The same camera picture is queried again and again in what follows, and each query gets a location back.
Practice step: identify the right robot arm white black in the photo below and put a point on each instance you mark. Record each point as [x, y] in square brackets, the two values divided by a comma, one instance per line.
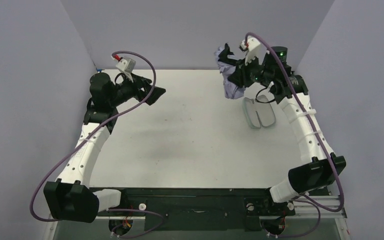
[291, 95]

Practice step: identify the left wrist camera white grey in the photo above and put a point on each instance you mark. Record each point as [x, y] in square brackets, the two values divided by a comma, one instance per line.
[125, 65]

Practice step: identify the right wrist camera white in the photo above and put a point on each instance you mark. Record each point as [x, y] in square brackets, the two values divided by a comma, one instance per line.
[252, 46]

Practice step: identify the lilac black umbrella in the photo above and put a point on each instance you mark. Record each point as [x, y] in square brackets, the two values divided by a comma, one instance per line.
[231, 90]

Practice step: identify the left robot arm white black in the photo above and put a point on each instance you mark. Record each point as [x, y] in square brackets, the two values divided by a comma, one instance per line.
[69, 197]

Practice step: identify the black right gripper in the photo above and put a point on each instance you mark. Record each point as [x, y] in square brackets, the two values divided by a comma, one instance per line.
[239, 71]

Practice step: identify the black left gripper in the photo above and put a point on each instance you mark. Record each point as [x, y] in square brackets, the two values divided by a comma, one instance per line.
[142, 89]

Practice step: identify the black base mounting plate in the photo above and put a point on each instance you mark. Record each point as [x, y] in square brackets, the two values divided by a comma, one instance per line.
[202, 209]

